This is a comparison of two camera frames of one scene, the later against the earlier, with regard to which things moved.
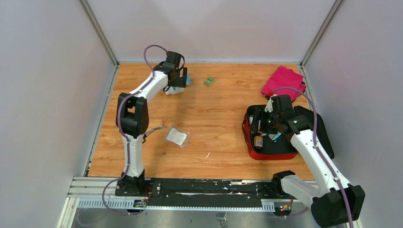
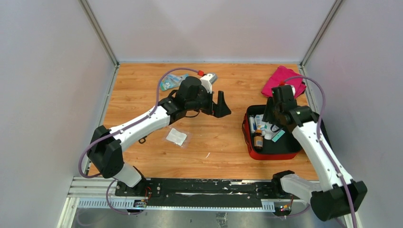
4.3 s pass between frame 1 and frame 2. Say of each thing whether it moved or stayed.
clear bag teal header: stayed
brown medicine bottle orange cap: stayed
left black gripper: moved
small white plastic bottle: moved
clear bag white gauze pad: stayed
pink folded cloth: stayed
